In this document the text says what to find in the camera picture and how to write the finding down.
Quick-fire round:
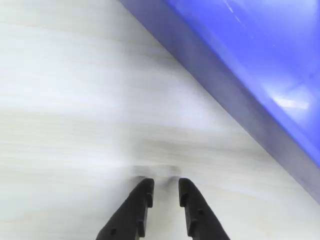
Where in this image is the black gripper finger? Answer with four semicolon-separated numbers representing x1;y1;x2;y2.
178;177;231;240
95;177;155;240

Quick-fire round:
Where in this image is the blue plastic box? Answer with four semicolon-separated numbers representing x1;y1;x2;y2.
117;0;320;182

